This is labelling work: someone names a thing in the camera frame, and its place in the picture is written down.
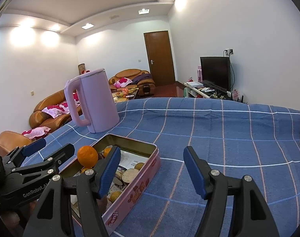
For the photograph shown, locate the pink metal tin box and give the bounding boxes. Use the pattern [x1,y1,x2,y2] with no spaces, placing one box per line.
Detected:
[58,133,161,236]

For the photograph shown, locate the left hand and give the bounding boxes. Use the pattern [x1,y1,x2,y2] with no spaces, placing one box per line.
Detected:
[0,200,38,230]

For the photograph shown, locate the tv stand with clutter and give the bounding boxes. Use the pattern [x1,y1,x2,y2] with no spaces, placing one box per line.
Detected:
[182,81,246,103]

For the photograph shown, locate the brown wooden door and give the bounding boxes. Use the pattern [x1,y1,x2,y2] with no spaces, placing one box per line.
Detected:
[143,31,176,87]

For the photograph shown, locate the pink electric kettle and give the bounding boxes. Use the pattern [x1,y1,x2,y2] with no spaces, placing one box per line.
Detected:
[64,69,119,133]

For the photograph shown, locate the blue plaid tablecloth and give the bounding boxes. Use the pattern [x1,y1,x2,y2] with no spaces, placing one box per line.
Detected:
[20,97,300,237]

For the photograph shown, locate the orange leather sofa far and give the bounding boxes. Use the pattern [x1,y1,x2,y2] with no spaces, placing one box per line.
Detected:
[109,69,156,96]

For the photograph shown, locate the printed leaflet in tin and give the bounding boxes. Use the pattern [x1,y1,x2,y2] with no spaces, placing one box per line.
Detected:
[71,146,148,217]

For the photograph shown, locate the television power cable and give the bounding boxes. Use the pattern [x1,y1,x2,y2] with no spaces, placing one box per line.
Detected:
[222,48,236,90]

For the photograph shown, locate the pink floral cushion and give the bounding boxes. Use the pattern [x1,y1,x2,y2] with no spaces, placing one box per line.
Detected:
[114,78,132,88]

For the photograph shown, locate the coffee table with snacks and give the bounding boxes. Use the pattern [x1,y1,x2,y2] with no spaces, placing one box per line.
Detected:
[112,88,139,103]

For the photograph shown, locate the black television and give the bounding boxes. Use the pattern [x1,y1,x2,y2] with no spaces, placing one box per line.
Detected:
[200,57,231,91]

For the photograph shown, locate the small orange mandarin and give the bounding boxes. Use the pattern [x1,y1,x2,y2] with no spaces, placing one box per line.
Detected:
[102,147,112,158]

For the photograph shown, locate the large orange mandarin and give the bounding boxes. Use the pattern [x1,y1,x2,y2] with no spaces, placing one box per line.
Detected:
[77,146,99,167]

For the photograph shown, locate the small yellow-brown longan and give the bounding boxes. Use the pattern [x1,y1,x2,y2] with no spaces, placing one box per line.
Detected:
[134,163,144,171]

